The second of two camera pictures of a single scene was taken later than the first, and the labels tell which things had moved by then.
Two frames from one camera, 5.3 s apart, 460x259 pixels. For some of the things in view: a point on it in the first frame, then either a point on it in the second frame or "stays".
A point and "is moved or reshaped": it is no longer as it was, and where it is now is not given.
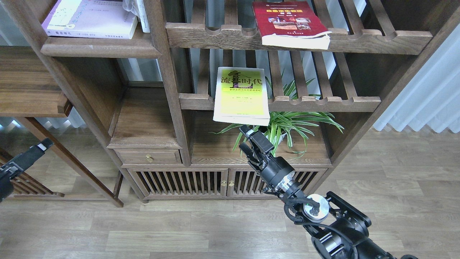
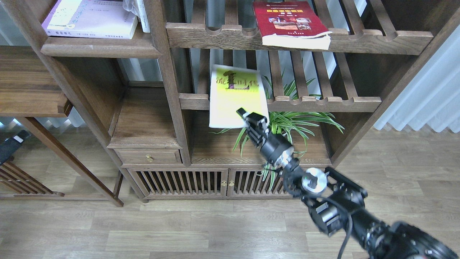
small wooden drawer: x=149 y=156 stays
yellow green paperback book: x=240 y=96 is moved or reshaped
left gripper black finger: x=26 y=159 → x=12 y=145
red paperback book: x=291 y=24 stays
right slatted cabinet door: x=247 y=182 stays
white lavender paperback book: x=101 y=19 stays
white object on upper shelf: x=137 y=7 stays
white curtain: x=432 y=96 stays
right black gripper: x=275 y=169 → x=274 y=149
